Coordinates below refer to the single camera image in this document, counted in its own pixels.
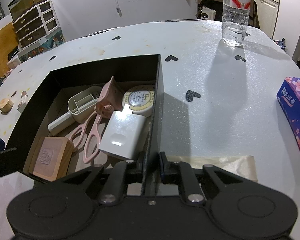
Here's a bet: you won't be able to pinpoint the clear water bottle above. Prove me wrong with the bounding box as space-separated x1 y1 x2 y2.
222 0 251 47

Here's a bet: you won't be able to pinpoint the purple tissue box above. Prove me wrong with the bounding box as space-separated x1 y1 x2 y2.
276 77 300 151

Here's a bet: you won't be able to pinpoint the white power adapter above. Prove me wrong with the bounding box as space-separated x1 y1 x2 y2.
99 105 149 160

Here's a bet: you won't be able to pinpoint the round cream tin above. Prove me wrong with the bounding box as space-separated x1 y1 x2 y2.
122 85 155 117

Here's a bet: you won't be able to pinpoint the beige scoop with handle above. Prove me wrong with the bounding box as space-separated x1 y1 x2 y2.
47 86 102 135

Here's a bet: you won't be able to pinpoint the black drawer cabinet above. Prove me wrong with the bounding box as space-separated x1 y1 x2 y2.
12 0 60 48

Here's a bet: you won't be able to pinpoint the black storage box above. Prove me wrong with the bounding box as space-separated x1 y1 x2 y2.
1 54 164 175

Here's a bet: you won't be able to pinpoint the pink scissors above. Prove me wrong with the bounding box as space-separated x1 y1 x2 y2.
69 76 124 164

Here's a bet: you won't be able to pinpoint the glass fish tank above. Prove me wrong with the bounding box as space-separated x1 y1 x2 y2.
8 0 47 21

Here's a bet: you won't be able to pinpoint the oval wooden block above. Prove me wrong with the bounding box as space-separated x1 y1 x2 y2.
0 98 14 113

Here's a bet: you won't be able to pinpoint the gel polish bottle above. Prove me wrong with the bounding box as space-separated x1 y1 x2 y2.
17 91 27 114

